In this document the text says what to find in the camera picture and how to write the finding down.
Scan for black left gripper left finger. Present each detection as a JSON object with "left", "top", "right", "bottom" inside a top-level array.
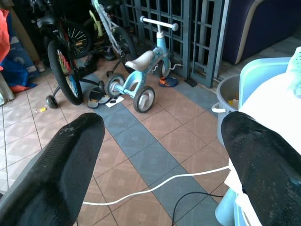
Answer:
[{"left": 0, "top": 112, "right": 106, "bottom": 226}]

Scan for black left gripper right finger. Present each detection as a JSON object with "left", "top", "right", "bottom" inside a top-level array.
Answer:
[{"left": 221, "top": 111, "right": 301, "bottom": 226}]

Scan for grey plastic bucket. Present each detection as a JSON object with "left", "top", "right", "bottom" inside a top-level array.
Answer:
[{"left": 211, "top": 74, "right": 241, "bottom": 145}]

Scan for dark blue slipper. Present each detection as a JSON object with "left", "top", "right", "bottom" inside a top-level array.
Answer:
[
  {"left": 97, "top": 94, "right": 111, "bottom": 105},
  {"left": 87, "top": 87, "right": 103, "bottom": 109}
]

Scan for white paper sheet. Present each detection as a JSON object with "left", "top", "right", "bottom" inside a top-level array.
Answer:
[{"left": 105, "top": 95, "right": 125, "bottom": 109}]

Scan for blue plastic bag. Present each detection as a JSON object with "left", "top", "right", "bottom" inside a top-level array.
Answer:
[{"left": 0, "top": 56, "right": 38, "bottom": 93}]

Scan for white sneaker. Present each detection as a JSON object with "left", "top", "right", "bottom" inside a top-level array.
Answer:
[{"left": 34, "top": 59, "right": 47, "bottom": 73}]

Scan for black kids bicycle training wheels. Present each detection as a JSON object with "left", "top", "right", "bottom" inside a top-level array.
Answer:
[{"left": 32, "top": 0, "right": 106, "bottom": 109}]

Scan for blue cardboard box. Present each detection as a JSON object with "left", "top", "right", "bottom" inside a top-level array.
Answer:
[{"left": 4, "top": 13, "right": 40, "bottom": 81}]

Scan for blue and orange sandal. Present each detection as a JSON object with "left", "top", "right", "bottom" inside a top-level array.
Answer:
[{"left": 158, "top": 76, "right": 179, "bottom": 88}]

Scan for light blue kids tricycle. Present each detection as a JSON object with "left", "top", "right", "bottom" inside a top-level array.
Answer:
[{"left": 104, "top": 16, "right": 179, "bottom": 114}]

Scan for dark blue sofa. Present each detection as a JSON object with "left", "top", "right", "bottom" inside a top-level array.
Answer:
[{"left": 222, "top": 0, "right": 301, "bottom": 65}]

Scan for white kids bicycle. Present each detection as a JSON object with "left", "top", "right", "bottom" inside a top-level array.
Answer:
[{"left": 88, "top": 0, "right": 137, "bottom": 74}]

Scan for orange plastic bag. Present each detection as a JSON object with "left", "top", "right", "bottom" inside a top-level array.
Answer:
[{"left": 0, "top": 8, "right": 11, "bottom": 71}]

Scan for blue metal grille gate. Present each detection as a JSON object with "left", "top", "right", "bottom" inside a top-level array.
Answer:
[{"left": 110, "top": 0, "right": 230, "bottom": 88}]

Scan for thin black cable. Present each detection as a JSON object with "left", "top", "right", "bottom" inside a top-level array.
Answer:
[{"left": 172, "top": 192, "right": 224, "bottom": 226}]

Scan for white power cable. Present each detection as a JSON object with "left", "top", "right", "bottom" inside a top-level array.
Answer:
[{"left": 82, "top": 164, "right": 230, "bottom": 207}]

